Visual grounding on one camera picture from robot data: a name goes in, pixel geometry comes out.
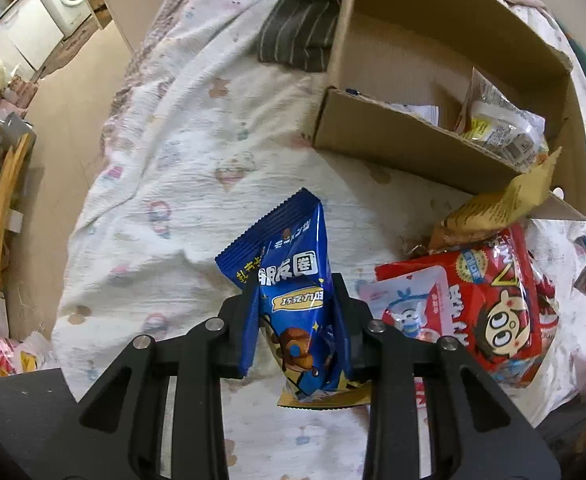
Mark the brown floor mat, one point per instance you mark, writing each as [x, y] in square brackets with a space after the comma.
[73, 45]

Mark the pink white snack pouch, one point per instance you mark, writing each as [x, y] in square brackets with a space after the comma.
[413, 305]

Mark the red yellow plastic bags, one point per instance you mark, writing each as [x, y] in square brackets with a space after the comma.
[3, 355]

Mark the dark striped cloth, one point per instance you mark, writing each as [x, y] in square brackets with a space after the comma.
[298, 25]

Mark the yellow wooden chair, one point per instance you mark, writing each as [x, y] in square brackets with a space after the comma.
[0, 195]

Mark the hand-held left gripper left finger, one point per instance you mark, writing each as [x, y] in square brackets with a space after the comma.
[243, 340]

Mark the clear white chips bag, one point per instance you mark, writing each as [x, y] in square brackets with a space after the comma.
[498, 125]

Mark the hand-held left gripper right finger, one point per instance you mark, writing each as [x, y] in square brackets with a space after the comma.
[358, 340]

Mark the white floor cabinet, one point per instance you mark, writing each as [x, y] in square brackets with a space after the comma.
[28, 35]

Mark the metal stand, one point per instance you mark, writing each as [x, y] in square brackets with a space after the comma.
[13, 127]

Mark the brown cardboard box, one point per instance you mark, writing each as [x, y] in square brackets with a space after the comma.
[373, 135]

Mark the red cartoon-boy snack packet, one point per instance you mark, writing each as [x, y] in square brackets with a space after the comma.
[503, 320]

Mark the blue snack packet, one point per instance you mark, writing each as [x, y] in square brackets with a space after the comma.
[293, 270]

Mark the small yellow snack packet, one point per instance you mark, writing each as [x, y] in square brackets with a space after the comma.
[488, 215]

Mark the white storage chest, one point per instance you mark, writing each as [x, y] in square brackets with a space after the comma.
[138, 0]

